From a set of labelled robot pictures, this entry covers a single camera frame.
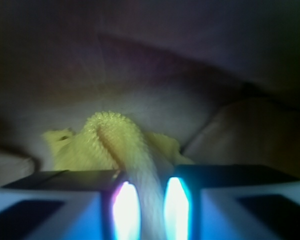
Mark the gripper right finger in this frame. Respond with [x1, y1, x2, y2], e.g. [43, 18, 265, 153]
[164, 164, 300, 240]

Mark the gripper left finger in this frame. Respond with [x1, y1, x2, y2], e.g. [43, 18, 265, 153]
[0, 170, 141, 240]

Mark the yellow microfiber cloth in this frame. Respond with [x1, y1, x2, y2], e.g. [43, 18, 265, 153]
[42, 111, 194, 240]

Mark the brown paper bag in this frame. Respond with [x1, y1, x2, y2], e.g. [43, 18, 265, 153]
[0, 0, 300, 178]

